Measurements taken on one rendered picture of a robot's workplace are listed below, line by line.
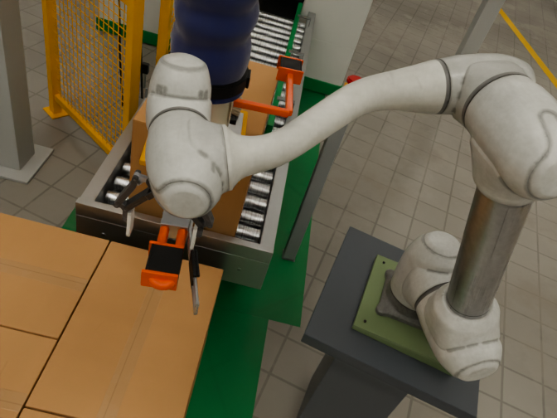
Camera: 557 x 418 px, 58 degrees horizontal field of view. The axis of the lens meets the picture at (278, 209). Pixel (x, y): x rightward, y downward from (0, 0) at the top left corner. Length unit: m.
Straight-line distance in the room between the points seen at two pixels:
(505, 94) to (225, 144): 0.46
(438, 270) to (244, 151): 0.76
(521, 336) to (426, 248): 1.65
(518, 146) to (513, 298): 2.31
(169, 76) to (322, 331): 0.88
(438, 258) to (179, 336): 0.79
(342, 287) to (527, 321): 1.65
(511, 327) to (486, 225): 1.98
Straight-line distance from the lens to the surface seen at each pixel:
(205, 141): 0.73
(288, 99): 1.62
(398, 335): 1.51
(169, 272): 1.06
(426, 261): 1.37
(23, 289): 1.71
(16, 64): 2.64
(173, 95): 0.83
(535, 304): 3.19
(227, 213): 1.79
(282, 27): 3.59
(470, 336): 1.27
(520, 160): 0.85
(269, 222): 1.90
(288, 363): 2.27
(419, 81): 0.95
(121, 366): 1.54
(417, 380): 1.49
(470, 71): 0.97
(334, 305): 1.52
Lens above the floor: 1.89
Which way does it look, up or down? 41 degrees down
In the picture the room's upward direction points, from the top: 18 degrees clockwise
